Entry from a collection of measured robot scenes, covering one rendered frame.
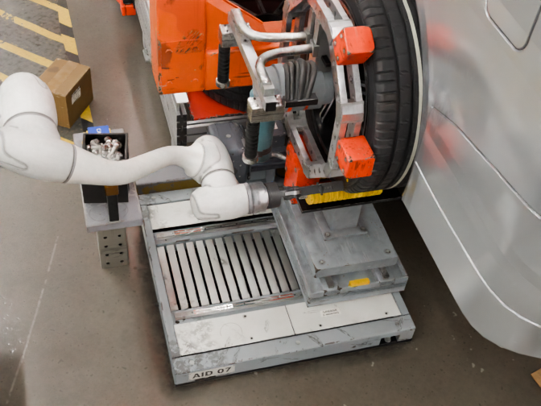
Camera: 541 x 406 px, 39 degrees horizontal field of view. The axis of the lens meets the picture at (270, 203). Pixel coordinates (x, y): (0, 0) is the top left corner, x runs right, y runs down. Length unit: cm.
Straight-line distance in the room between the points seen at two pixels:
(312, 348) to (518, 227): 113
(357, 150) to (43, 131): 78
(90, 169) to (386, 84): 77
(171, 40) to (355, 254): 94
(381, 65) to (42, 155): 86
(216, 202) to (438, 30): 75
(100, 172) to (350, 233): 105
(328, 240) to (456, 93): 104
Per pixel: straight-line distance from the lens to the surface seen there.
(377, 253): 265
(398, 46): 199
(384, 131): 200
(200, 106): 304
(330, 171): 211
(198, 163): 218
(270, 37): 213
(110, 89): 357
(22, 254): 291
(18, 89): 200
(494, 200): 166
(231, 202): 211
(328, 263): 258
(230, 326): 257
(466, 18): 170
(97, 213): 239
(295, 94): 197
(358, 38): 193
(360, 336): 260
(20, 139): 187
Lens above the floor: 220
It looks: 46 degrees down
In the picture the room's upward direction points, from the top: 7 degrees clockwise
